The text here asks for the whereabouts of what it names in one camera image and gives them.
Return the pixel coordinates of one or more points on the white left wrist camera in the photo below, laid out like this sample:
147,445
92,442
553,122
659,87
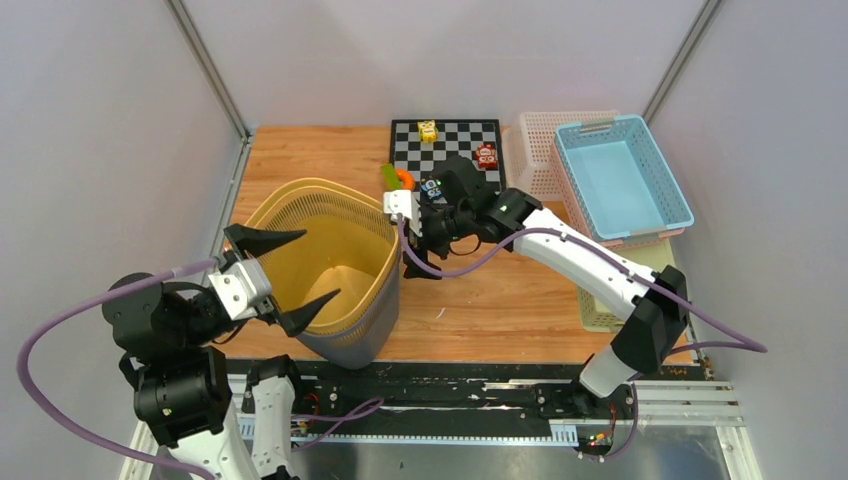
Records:
235,291

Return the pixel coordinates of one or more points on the aluminium frame post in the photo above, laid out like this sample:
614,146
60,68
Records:
193,38
701,23

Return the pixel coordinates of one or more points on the yellow owl toy block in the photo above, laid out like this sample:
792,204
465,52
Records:
428,131

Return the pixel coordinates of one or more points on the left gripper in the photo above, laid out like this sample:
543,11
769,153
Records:
258,240

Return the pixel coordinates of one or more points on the large white plastic basket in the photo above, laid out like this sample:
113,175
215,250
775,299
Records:
526,150

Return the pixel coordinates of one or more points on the left aluminium frame post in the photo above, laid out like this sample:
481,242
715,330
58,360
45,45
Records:
193,38

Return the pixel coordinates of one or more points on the blue owl toy block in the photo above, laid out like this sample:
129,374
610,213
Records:
431,189

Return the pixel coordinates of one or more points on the yellow slatted laundry bin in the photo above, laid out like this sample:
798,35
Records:
349,246

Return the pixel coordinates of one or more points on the grey and yellow laundry bin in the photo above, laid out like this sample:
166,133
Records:
357,344

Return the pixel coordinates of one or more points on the red owl toy block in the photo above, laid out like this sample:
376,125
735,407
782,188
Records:
486,156

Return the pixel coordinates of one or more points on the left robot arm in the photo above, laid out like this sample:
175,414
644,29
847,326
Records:
167,331

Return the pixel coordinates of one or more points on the orange arch toy block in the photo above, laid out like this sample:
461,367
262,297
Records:
406,179

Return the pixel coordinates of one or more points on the right aluminium frame post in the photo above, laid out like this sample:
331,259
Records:
701,23

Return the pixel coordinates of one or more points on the pink plastic basket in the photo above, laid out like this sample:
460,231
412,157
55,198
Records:
641,239

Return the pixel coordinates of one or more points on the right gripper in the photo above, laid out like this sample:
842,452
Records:
423,244

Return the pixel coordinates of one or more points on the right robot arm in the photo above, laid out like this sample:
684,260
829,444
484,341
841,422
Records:
651,303

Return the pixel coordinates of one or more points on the light blue plastic basket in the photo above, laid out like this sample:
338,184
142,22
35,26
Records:
615,179

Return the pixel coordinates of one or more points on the black metal base rail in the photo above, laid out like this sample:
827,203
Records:
453,404

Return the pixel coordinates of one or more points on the black and white chessboard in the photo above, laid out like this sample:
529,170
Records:
457,137

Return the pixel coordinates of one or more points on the green plastic basket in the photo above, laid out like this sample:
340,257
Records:
595,316

